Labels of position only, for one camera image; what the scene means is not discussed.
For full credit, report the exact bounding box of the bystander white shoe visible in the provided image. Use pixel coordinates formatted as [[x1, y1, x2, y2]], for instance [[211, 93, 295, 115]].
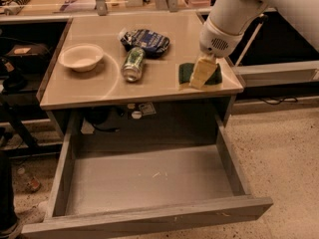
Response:
[[0, 200, 50, 239]]

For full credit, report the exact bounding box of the green yellow sponge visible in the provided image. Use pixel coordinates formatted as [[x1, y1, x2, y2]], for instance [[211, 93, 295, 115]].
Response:
[[178, 63, 222, 88]]

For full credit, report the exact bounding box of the white paper bowl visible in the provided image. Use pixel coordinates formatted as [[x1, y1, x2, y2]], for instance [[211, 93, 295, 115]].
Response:
[[58, 43, 104, 73]]

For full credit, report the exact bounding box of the open grey wooden drawer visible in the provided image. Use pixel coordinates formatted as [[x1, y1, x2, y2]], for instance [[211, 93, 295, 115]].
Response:
[[23, 114, 273, 239]]

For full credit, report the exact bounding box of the plastic bottle on floor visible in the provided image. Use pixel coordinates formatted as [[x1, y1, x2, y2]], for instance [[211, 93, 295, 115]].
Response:
[[17, 167, 41, 193]]

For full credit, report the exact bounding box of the black bag with label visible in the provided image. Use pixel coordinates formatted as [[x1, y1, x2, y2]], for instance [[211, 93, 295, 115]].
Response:
[[4, 44, 51, 74]]

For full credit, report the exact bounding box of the bystander dark trouser leg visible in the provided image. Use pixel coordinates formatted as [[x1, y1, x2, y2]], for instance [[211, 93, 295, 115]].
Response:
[[0, 152, 17, 232]]

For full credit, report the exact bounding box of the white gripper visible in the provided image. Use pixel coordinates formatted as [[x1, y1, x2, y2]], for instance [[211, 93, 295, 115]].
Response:
[[189, 18, 243, 89]]

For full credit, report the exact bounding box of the blue chip bag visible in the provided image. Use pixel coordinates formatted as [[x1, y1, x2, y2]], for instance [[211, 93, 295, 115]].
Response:
[[119, 29, 170, 59]]

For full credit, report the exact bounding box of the grey cabinet counter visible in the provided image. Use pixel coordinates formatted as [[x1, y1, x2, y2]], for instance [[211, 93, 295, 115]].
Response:
[[37, 11, 243, 133]]

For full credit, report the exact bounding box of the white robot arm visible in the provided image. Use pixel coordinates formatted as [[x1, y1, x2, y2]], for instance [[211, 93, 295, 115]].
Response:
[[189, 0, 319, 90]]

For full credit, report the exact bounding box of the green soda can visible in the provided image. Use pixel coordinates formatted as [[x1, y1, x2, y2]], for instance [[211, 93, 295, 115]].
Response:
[[121, 47, 146, 83]]

